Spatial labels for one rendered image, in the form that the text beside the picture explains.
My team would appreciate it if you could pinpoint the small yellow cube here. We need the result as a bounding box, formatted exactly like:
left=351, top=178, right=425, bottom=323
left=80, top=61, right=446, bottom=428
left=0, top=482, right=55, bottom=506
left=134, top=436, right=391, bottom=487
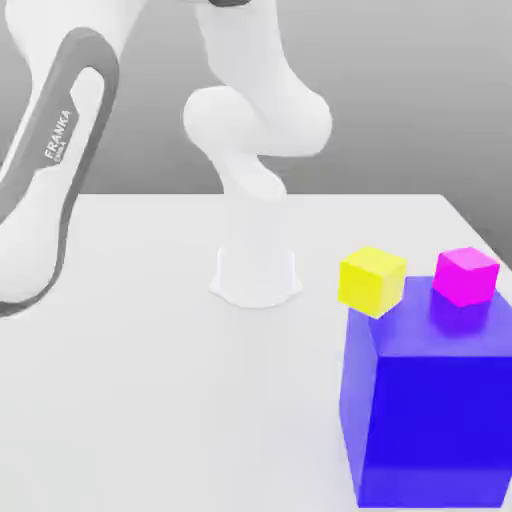
left=337, top=246, right=409, bottom=320

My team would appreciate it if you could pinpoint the small magenta cube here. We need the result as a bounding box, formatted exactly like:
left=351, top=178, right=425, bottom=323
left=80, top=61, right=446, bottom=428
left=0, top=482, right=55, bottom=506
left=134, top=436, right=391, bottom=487
left=432, top=246, right=501, bottom=309

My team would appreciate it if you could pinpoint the large blue box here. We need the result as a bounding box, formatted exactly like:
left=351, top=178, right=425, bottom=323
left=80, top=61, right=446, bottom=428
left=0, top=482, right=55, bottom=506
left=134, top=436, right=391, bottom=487
left=339, top=275, right=512, bottom=510

